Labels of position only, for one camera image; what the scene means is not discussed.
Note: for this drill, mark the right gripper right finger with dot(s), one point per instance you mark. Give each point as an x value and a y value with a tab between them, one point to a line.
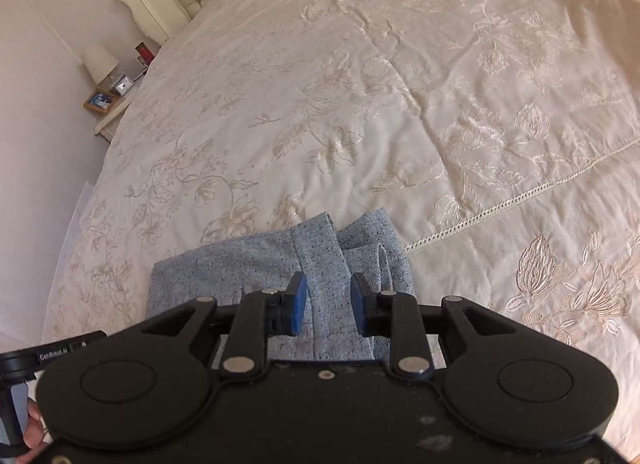
401	320

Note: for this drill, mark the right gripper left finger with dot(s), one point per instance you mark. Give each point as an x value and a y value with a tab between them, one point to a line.
260	316

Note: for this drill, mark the grey speckled pants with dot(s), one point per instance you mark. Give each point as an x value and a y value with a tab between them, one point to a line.
230	269

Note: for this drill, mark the person's left hand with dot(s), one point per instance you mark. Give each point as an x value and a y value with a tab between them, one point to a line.
35	433

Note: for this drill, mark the cream embroidered bedspread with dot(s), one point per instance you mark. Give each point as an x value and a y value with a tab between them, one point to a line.
501	136

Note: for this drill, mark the white bedside table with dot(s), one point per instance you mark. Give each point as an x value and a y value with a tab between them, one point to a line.
108	125

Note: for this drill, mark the small white alarm clock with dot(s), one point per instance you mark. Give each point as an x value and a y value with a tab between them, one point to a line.
122	85

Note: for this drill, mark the red box on nightstand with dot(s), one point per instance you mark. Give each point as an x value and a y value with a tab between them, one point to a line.
145	54

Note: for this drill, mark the white bedside lamp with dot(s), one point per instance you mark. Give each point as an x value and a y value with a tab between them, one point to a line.
99	62

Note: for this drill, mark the wooden picture frame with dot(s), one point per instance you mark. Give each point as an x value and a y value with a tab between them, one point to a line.
101	101

